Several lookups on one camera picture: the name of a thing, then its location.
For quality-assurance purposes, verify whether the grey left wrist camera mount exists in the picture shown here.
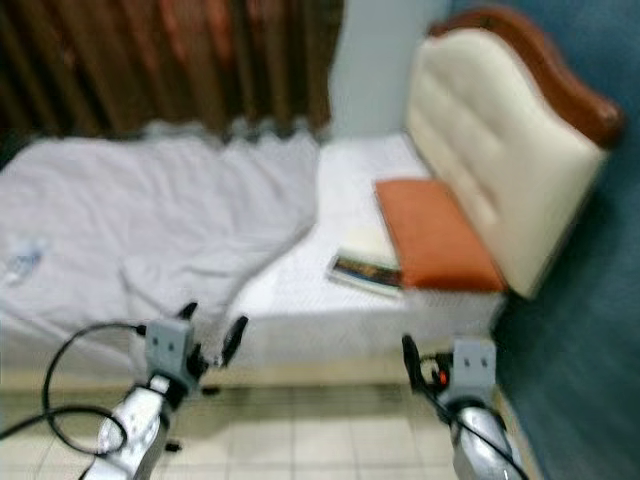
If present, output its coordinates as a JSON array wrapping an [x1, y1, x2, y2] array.
[[145, 318, 199, 386]]

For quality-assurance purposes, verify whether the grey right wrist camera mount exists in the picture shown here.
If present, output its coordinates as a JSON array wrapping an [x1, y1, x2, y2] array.
[[452, 338, 499, 401]]

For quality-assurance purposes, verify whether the orange rectangular pillow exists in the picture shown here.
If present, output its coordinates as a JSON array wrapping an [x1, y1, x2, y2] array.
[[373, 177, 508, 294]]

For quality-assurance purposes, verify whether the dark brown curtain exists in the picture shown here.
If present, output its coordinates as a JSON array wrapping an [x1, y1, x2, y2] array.
[[0, 0, 346, 151]]

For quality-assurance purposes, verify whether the cream book with city photo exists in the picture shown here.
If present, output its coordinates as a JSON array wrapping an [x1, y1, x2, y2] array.
[[325, 225, 406, 299]]

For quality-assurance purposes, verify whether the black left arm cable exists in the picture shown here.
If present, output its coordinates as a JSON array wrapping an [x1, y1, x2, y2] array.
[[0, 322, 151, 456]]

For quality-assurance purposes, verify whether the grey crumpled blanket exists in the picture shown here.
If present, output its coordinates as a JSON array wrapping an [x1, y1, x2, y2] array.
[[0, 132, 321, 386]]

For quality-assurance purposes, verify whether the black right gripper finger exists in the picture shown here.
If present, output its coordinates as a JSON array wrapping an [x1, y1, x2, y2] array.
[[401, 333, 429, 391]]

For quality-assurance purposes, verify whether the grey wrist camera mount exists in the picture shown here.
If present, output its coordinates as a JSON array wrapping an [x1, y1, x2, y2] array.
[[145, 318, 199, 386], [452, 338, 499, 401]]

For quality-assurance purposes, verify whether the beige bed base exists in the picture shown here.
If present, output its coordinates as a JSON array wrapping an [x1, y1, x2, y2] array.
[[0, 355, 501, 393]]

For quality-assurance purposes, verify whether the clear plastic water bottle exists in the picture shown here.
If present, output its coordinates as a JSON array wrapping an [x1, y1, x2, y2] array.
[[5, 236, 51, 286]]

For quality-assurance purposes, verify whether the cream headboard with wooden frame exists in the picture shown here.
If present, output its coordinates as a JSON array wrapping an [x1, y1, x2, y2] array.
[[405, 5, 623, 299]]

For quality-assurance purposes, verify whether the white chevron patterned bed sheet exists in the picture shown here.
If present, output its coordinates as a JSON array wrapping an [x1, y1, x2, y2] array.
[[225, 132, 506, 366]]

